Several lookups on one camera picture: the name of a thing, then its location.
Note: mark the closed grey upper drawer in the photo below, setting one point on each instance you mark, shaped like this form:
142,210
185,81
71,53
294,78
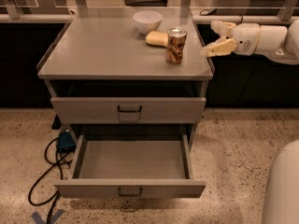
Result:
112,110

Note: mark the blue power box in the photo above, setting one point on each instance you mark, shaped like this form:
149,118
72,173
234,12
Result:
65,142

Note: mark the orange patterned drink can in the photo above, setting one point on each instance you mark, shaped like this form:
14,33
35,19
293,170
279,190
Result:
175,45

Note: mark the open grey lower drawer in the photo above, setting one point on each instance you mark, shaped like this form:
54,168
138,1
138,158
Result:
156,166

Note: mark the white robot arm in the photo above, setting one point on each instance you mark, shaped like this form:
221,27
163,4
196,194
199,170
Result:
279,44

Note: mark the grey metal drawer cabinet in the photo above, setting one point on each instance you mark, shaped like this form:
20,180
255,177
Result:
102,54

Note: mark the yellow sponge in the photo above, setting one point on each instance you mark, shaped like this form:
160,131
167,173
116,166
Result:
157,39

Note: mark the white ceramic bowl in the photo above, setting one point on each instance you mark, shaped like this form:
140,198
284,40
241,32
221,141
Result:
147,21

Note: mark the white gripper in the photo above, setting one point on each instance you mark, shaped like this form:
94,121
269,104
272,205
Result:
247,38

